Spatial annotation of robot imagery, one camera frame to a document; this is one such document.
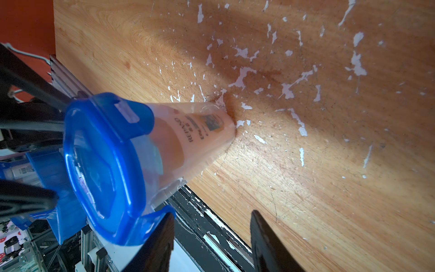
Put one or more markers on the blue container lid back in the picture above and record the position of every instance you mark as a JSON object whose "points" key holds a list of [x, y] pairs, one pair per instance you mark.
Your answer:
{"points": [[115, 167]]}

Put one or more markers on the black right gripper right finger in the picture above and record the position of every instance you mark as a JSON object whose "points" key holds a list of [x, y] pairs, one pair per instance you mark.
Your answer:
{"points": [[269, 253]]}

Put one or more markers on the clear plastic container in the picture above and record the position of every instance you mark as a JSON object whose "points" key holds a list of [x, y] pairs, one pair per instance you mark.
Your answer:
{"points": [[152, 167]]}

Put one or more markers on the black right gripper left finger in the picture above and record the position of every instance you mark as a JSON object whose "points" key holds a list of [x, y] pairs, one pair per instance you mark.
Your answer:
{"points": [[155, 254]]}

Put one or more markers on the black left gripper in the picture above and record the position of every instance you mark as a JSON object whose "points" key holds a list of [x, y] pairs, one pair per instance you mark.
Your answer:
{"points": [[32, 119]]}

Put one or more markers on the blue plastic storage bin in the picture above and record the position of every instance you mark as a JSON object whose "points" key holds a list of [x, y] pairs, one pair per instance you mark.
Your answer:
{"points": [[39, 187]]}

